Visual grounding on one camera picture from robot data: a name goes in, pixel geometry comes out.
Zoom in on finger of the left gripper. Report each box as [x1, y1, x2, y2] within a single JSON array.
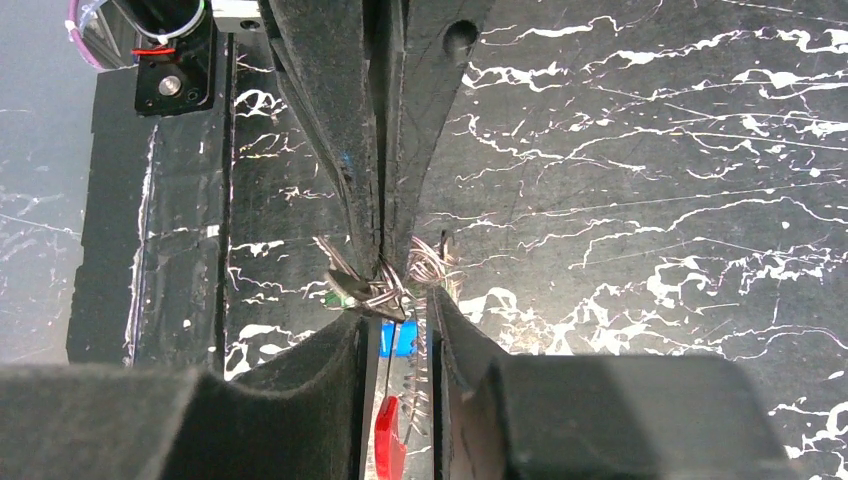
[[260, 1, 380, 274], [380, 1, 493, 275]]

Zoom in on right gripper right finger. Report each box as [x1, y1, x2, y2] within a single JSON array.
[[427, 287, 800, 479]]

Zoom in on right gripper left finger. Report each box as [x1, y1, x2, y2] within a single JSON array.
[[1, 313, 365, 479]]

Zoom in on metal keyring red grip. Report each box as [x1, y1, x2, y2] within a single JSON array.
[[313, 230, 462, 479]]

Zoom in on green key tag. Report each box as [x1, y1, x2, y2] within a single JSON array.
[[321, 289, 355, 310]]

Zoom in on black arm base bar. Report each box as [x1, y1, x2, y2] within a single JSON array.
[[66, 65, 232, 370]]

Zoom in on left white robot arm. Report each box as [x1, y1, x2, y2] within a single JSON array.
[[117, 0, 492, 273]]

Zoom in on blue key tag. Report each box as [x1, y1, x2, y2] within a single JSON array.
[[379, 320, 418, 358]]

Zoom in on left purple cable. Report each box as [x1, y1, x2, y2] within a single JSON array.
[[66, 0, 107, 71]]

